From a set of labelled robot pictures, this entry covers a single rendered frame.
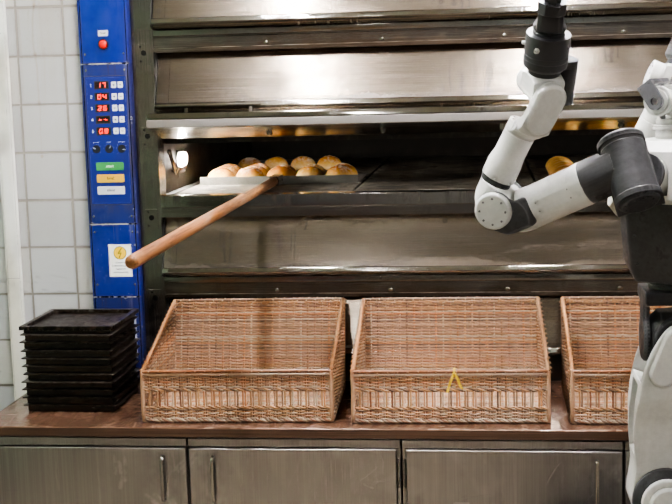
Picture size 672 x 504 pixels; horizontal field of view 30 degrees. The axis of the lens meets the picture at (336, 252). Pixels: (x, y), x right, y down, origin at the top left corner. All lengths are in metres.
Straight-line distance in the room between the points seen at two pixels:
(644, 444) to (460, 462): 0.82
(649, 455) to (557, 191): 0.63
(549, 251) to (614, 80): 0.55
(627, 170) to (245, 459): 1.53
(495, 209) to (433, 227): 1.36
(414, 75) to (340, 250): 0.59
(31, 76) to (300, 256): 1.03
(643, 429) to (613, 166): 0.61
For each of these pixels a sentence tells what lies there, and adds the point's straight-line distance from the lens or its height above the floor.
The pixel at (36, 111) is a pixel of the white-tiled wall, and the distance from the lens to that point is 4.13.
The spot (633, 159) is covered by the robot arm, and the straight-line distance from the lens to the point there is 2.53.
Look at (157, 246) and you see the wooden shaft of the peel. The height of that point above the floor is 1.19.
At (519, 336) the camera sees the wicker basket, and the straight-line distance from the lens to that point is 3.91.
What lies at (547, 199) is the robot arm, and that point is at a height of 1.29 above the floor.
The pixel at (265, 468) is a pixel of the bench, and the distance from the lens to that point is 3.56.
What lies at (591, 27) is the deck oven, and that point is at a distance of 3.90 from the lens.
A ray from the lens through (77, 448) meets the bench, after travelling 3.68.
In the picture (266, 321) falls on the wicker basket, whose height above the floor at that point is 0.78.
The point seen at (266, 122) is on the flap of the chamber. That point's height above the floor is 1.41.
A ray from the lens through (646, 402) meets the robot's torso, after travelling 2.76.
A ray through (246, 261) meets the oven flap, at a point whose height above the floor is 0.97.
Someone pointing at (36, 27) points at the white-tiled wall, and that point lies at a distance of 4.13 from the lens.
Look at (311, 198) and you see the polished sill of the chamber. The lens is 3.94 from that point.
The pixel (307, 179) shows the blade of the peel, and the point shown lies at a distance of 4.30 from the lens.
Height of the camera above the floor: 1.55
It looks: 8 degrees down
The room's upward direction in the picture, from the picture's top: 2 degrees counter-clockwise
